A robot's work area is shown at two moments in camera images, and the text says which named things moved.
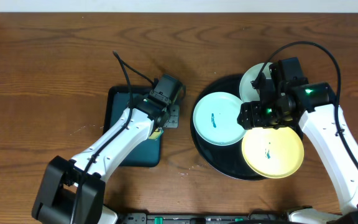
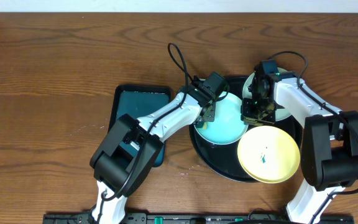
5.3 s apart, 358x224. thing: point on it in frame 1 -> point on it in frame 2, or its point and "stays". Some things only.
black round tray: (228, 160) -> (235, 85)
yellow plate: (273, 153) stays
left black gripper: (171, 117) -> (208, 112)
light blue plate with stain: (215, 119) stays
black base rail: (145, 218) stays
